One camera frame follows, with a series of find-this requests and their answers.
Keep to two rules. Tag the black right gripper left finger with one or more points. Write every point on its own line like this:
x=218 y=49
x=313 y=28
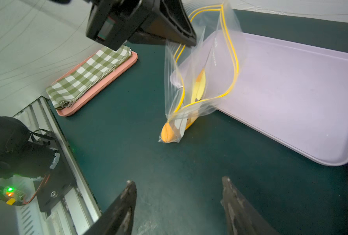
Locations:
x=118 y=218

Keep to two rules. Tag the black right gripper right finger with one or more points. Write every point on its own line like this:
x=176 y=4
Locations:
x=241 y=216

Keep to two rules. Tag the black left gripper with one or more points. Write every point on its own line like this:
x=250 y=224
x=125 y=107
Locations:
x=112 y=23

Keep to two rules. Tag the resealable bag with duck print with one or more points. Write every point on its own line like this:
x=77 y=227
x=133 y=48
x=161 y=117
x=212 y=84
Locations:
x=199 y=78

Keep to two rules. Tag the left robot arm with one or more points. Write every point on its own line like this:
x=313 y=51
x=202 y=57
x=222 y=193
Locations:
x=21 y=154

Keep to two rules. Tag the pink tray with checked cloth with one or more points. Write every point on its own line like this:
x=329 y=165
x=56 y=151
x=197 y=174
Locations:
x=78 y=86

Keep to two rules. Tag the lilac plastic tray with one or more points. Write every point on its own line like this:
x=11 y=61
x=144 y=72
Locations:
x=295 y=94

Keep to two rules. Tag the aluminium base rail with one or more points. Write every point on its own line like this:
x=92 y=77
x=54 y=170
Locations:
x=66 y=205

